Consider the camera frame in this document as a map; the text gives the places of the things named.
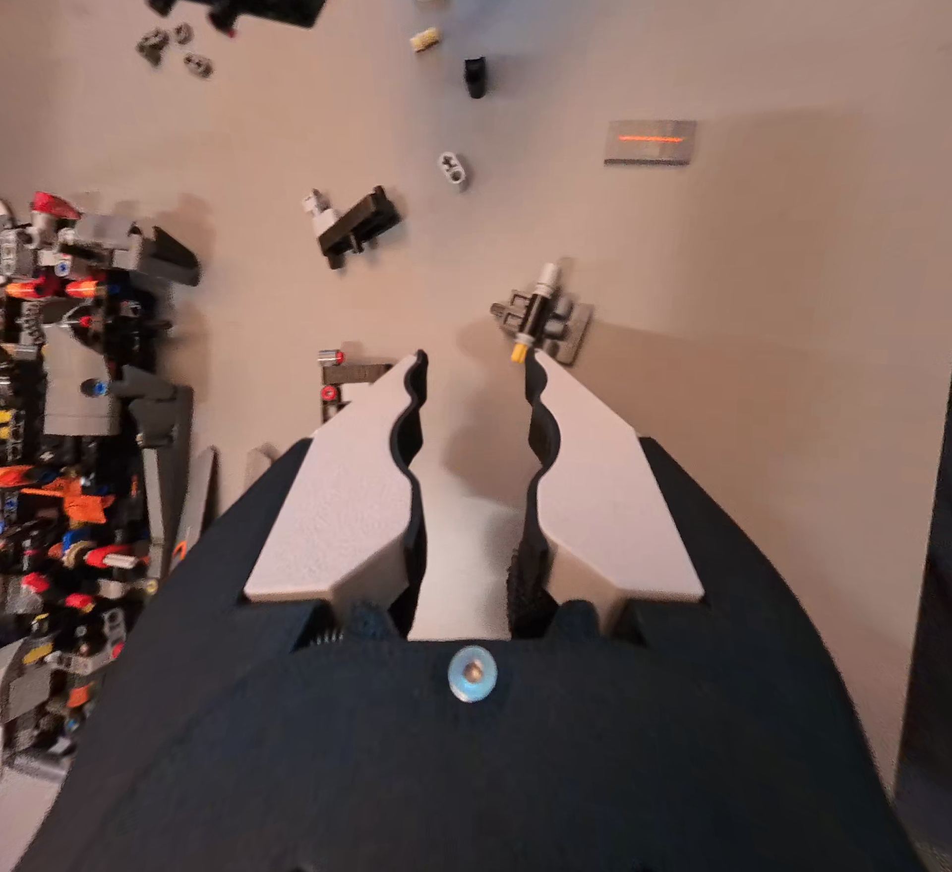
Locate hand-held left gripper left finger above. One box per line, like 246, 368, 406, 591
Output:
242, 350, 430, 639

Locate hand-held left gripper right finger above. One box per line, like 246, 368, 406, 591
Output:
507, 353, 706, 641

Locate black lego assembly red pins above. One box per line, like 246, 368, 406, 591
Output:
318, 346, 395, 425

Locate dark grey lego axle assembly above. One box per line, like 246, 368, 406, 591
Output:
489, 258, 595, 367

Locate large lego vehicle model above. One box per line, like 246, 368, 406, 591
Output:
0, 189, 202, 784

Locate dark lego tile red stripe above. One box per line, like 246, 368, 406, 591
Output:
604, 118, 699, 167

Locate person's dark trousers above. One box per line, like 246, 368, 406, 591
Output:
892, 377, 952, 814

